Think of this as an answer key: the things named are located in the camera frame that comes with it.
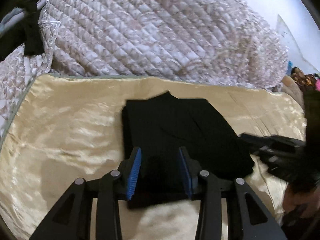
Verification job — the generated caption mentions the black garment pile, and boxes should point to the black garment pile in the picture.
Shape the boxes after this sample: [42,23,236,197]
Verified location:
[1,0,44,61]

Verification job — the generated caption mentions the black pants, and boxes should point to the black pants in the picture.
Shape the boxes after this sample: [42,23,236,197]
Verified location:
[121,92,254,209]

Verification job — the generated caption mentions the colourful clutter beside bed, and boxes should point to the colourful clutter beside bed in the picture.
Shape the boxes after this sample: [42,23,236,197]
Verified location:
[281,61,319,108]

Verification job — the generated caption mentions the person right hand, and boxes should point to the person right hand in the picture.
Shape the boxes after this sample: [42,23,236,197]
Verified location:
[283,185,319,218]

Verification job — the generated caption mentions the gold satin bed sheet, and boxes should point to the gold satin bed sheet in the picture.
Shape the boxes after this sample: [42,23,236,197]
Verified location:
[1,74,306,239]

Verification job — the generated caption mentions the light blue cloth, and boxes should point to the light blue cloth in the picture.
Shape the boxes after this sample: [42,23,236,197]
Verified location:
[1,0,46,37]

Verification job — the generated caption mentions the floral quilted comforter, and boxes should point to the floral quilted comforter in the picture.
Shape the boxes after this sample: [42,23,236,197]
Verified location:
[1,0,288,128]

